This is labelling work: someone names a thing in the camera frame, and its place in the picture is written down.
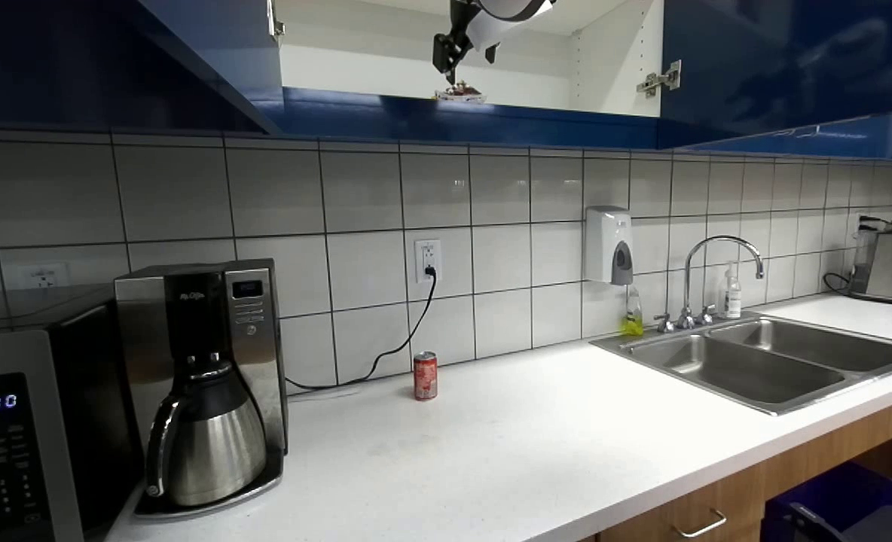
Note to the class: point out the red soda can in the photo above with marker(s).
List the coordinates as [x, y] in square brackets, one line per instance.
[427, 376]

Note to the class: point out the white hand soap bottle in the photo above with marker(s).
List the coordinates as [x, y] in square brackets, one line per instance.
[733, 298]

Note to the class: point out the white wall outlet with plug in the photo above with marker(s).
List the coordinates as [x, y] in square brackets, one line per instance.
[429, 263]

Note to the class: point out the open white cabinet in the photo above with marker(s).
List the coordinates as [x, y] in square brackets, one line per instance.
[366, 50]

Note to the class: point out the black and steel coffee maker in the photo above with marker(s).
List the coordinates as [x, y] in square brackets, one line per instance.
[252, 320]

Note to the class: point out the stainless steel double sink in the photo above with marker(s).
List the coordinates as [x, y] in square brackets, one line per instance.
[768, 365]

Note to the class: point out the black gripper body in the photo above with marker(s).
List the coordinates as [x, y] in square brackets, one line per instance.
[461, 29]

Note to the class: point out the blue open cabinet door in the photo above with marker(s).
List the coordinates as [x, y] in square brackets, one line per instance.
[215, 50]

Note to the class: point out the chrome sink faucet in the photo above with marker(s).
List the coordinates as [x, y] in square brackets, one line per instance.
[722, 241]

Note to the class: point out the green dish soap bottle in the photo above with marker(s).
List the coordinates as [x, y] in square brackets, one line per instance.
[635, 323]

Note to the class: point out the yellow and brown snack packet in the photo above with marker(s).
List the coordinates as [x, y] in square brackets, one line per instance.
[462, 93]

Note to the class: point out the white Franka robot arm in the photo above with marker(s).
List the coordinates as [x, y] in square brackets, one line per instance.
[512, 19]

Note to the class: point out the stainless steel coffee carafe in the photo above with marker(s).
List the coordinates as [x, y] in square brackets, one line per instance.
[209, 451]

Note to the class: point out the empty white wall outlet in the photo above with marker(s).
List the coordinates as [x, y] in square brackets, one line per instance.
[48, 274]

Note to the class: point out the blue cabinet door with hinge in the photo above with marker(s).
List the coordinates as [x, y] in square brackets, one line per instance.
[796, 71]

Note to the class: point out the wooden base cabinets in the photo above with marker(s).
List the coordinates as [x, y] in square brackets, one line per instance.
[818, 462]

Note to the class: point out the black and silver microwave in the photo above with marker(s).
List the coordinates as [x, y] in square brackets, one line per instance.
[27, 432]

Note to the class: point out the blue bin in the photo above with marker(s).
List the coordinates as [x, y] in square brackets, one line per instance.
[840, 507]

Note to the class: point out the white wall soap dispenser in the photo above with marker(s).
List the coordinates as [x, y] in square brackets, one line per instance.
[611, 245]

